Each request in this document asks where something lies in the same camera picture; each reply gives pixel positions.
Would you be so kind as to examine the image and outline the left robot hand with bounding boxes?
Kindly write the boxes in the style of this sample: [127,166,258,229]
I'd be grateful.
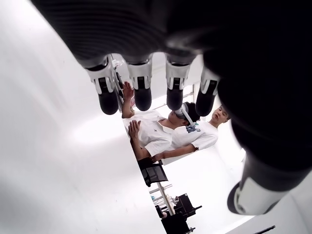
[30,0,312,216]

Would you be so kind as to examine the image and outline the white VR headset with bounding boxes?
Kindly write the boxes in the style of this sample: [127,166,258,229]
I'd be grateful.
[174,102,195,126]

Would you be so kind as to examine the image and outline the person in white T-shirt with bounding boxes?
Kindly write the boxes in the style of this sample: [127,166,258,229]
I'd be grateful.
[156,104,232,166]

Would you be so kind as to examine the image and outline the person in white polo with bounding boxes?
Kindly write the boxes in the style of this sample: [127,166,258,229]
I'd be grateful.
[121,81,202,161]

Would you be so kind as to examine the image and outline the black mesh chair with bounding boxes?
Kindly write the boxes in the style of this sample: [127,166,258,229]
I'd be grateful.
[137,157,169,188]

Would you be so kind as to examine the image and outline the white metal rack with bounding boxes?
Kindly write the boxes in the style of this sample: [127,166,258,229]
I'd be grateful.
[149,182,176,216]

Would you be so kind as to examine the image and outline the black equipment stand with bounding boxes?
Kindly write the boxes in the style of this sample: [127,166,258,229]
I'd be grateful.
[156,192,203,234]

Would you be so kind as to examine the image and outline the black bar stand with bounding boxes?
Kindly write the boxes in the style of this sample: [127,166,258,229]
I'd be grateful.
[251,225,276,234]

